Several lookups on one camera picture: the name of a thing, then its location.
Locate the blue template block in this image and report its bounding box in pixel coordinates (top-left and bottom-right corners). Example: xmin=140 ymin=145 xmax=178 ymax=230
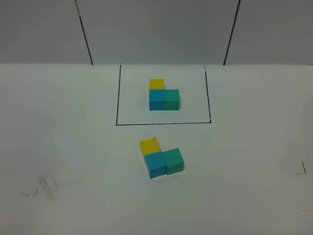
xmin=149 ymin=90 xmax=165 ymax=111

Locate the green template block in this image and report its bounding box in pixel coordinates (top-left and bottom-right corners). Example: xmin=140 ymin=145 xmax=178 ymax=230
xmin=164 ymin=89 xmax=180 ymax=110

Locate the yellow template block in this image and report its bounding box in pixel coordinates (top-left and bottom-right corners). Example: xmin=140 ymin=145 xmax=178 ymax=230
xmin=149 ymin=79 xmax=165 ymax=90

